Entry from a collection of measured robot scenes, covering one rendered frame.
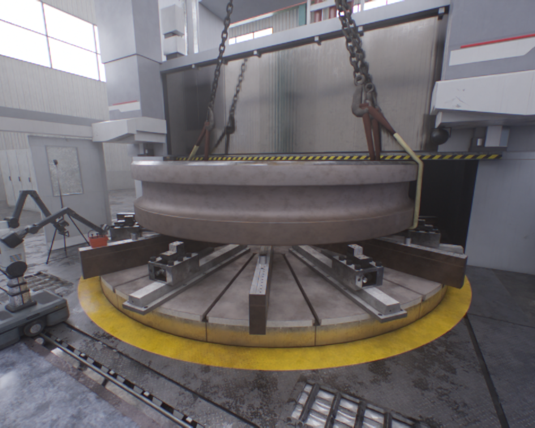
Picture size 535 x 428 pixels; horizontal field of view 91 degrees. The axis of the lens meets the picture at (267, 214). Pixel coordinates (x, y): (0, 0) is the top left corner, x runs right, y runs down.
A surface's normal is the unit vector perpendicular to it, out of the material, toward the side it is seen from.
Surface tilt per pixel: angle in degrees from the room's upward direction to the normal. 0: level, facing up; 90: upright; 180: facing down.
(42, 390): 0
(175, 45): 90
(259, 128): 90
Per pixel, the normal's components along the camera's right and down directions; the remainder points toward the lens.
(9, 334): 0.87, 0.10
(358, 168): 0.35, 0.18
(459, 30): -0.47, 0.17
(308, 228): 0.13, 0.19
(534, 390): 0.00, -0.98
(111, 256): 0.66, 0.15
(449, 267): -0.75, 0.13
